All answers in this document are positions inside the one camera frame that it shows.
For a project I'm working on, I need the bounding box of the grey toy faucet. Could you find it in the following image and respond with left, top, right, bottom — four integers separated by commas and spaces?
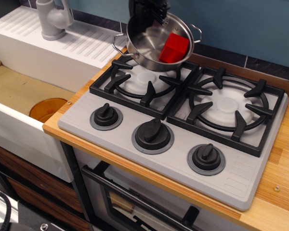
36, 0, 73, 41

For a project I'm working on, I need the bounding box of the grey toy stove top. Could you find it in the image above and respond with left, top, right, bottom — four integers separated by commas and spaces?
57, 45, 289, 212

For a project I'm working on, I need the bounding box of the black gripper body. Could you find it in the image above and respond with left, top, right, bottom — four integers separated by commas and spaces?
129, 0, 170, 25

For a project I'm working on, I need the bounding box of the black left burner grate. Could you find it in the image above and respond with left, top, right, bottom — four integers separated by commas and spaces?
90, 56, 199, 119

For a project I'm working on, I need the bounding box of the black right burner grate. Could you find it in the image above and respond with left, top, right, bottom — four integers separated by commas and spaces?
167, 66, 286, 157

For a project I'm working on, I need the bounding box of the black left stove knob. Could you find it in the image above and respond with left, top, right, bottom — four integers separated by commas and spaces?
90, 103, 123, 131

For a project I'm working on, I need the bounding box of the black middle stove knob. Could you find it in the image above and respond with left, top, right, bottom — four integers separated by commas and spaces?
131, 118, 174, 155

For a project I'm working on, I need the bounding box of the red cube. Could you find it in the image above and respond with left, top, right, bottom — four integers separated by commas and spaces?
159, 33, 190, 64

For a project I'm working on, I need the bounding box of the black stove knob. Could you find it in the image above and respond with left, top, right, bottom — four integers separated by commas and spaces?
187, 143, 226, 176
90, 103, 123, 131
131, 118, 174, 155

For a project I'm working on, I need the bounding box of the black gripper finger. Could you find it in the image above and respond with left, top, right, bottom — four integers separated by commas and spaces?
132, 12, 155, 37
129, 8, 139, 21

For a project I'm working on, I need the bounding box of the white sink unit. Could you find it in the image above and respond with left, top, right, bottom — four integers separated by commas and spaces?
0, 6, 116, 182

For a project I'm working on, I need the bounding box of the black right stove knob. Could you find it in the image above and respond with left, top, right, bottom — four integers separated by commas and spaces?
187, 143, 226, 176

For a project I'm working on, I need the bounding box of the orange plastic plate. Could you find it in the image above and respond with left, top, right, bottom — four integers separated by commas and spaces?
29, 98, 67, 123

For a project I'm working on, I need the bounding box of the black burner grate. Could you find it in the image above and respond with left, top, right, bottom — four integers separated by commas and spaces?
90, 56, 199, 119
167, 66, 286, 157

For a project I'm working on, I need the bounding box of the stainless steel pan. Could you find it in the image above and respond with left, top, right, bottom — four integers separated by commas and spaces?
112, 13, 202, 72

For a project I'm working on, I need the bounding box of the oven door with handle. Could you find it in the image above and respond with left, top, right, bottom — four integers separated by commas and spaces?
80, 161, 244, 231

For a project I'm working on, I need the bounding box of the black braided foreground cable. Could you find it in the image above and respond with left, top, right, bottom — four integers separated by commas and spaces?
0, 190, 13, 231

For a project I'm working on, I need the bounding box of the wooden drawer front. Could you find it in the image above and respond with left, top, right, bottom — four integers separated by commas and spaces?
0, 147, 90, 231

